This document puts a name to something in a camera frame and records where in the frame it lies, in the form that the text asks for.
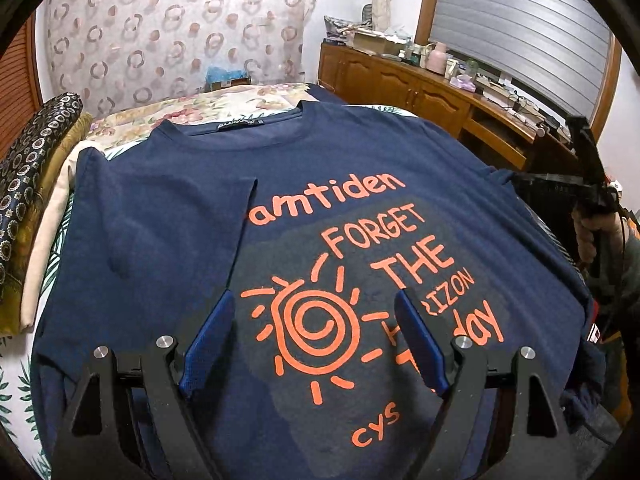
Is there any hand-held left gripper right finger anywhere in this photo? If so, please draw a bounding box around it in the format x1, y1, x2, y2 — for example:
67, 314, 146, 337
392, 290, 576, 480

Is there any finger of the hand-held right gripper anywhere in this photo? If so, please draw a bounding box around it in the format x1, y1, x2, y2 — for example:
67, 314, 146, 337
514, 171, 581, 202

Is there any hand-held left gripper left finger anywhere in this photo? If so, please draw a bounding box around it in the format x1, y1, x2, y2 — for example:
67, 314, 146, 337
50, 290, 238, 480

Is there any navy t-shirt with orange print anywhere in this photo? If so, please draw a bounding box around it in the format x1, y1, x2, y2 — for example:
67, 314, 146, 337
30, 100, 608, 480

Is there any person's right hand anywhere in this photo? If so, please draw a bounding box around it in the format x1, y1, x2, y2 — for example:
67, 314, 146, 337
571, 205, 602, 263

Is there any grey window blind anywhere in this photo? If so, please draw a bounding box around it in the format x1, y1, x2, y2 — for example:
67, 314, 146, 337
430, 0, 613, 106

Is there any pink thermos jug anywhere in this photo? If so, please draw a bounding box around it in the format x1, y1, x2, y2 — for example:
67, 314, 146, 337
427, 42, 448, 73

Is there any long wooden cabinet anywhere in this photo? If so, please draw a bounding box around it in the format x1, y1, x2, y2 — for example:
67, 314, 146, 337
317, 42, 581, 171

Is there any stack of folded pillows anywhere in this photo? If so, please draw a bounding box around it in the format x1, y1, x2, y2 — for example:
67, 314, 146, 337
0, 112, 93, 336

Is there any beige folded cloth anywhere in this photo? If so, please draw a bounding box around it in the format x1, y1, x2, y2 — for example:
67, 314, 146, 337
22, 140, 83, 331

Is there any bed with leaf-print sheet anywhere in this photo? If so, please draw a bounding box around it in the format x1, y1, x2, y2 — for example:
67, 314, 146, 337
0, 102, 421, 466

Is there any flat cardboard box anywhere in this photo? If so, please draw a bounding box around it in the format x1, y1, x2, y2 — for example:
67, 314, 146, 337
352, 30, 401, 56

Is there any floral quilt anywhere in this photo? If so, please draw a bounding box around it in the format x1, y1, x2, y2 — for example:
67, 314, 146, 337
90, 82, 326, 153

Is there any navy bed sheet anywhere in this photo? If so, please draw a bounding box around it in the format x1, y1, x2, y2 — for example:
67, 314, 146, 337
305, 82, 346, 106

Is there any blue plastic bag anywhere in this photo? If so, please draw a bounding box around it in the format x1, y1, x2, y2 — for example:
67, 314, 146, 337
206, 66, 249, 86

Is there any floral patterned bag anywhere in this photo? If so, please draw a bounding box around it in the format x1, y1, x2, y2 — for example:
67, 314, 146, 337
324, 15, 361, 41

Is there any wooden louvre door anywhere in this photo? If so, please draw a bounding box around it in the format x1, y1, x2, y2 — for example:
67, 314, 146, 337
0, 15, 43, 156

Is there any ring pattern curtain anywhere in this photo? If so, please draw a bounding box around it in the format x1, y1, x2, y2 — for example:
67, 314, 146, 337
42, 0, 321, 116

